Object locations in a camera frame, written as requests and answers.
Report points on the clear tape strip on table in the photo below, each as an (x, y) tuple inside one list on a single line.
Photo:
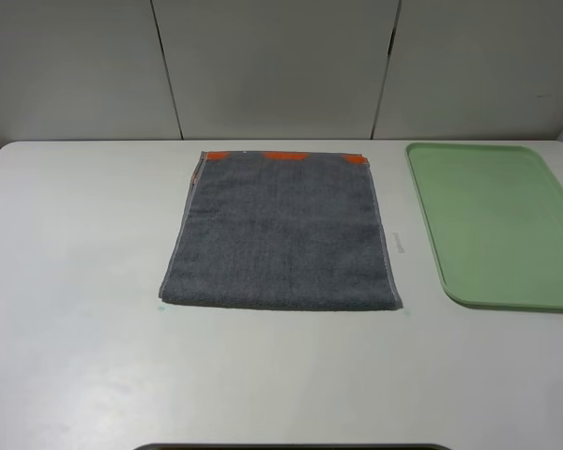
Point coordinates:
[(398, 243)]

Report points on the grey towel with orange patches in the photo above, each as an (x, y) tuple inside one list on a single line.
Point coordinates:
[(291, 231)]

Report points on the light green plastic tray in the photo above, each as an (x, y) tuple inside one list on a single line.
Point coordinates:
[(494, 217)]

